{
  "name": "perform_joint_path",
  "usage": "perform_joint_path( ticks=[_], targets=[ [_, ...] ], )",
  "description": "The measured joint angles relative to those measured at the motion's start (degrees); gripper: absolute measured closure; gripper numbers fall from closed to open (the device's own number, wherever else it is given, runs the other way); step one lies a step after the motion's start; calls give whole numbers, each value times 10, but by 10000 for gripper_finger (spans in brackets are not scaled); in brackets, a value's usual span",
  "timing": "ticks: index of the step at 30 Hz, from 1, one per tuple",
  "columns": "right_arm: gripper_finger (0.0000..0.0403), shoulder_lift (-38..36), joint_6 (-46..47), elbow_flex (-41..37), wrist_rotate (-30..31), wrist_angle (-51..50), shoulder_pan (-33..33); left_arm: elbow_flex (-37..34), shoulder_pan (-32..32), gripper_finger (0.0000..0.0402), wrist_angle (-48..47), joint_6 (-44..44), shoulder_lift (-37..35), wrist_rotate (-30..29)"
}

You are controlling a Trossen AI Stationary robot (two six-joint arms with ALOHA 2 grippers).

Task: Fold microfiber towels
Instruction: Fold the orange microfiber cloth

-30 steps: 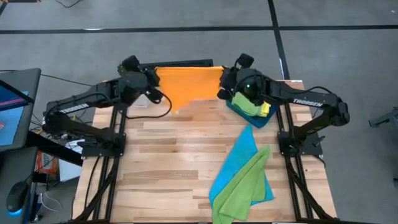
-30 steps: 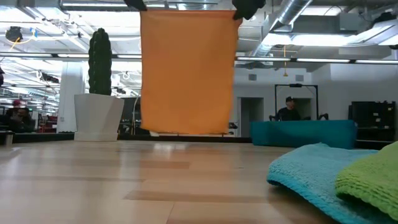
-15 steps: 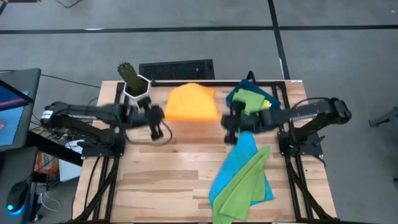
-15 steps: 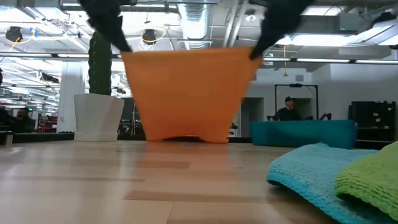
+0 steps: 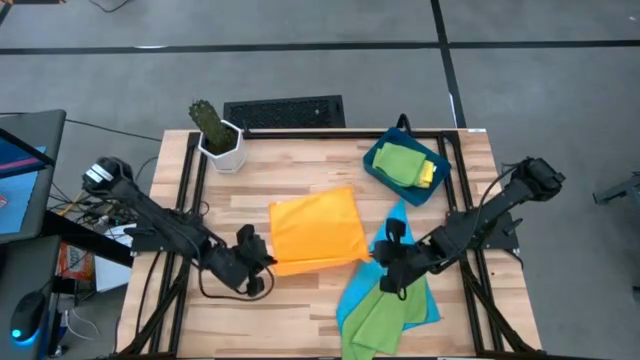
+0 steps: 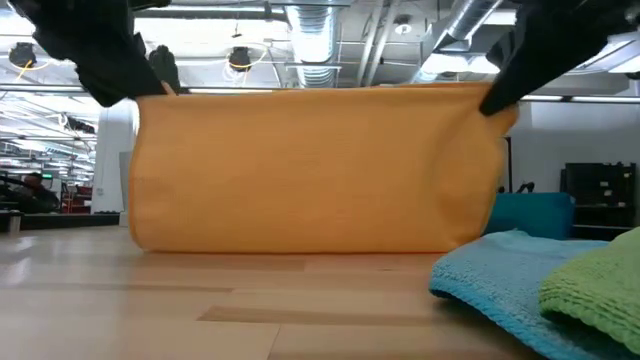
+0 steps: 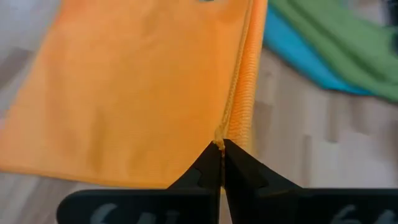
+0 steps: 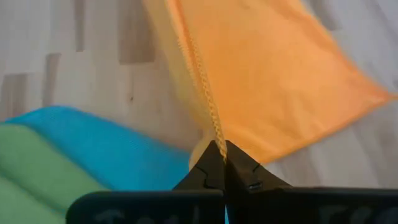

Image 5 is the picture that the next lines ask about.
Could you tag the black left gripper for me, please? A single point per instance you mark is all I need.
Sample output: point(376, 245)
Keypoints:
point(250, 260)

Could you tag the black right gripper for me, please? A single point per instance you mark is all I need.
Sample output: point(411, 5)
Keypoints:
point(407, 257)

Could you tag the light blue microfiber towel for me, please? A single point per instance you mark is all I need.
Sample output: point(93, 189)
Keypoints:
point(360, 290)

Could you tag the orange microfiber towel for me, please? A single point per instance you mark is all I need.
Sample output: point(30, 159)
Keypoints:
point(315, 225)

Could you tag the green microfiber towel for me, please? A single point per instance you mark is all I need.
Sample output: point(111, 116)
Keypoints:
point(380, 320)
point(397, 162)

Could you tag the yellow microfiber towel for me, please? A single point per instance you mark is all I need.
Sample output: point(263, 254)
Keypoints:
point(427, 175)

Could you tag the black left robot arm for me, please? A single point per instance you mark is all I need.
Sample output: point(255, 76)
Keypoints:
point(150, 220)

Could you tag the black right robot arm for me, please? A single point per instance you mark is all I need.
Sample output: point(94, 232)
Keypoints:
point(500, 200)

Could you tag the teal plastic bin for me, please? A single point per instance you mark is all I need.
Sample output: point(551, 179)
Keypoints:
point(380, 172)

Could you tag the white hexagonal plant pot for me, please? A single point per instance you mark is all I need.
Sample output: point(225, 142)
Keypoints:
point(230, 160)

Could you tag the black floor vent grille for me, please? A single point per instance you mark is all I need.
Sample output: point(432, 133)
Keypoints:
point(285, 112)

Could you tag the green cactus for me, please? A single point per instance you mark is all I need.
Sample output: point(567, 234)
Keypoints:
point(207, 120)

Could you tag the white paper sheet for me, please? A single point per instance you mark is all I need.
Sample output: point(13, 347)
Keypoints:
point(112, 275)

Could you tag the black metal beam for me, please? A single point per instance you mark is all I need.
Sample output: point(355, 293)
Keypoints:
point(90, 242)

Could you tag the orange cardboard box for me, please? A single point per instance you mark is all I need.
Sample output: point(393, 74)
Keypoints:
point(75, 265)

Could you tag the black computer mouse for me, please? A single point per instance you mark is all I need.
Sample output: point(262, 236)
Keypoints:
point(27, 315)

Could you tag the monitor with blue screen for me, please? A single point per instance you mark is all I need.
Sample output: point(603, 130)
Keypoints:
point(20, 200)

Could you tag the grey desk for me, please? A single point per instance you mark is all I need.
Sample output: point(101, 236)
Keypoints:
point(30, 120)

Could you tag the black aluminium table frame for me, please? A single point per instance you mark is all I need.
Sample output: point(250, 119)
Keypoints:
point(320, 134)

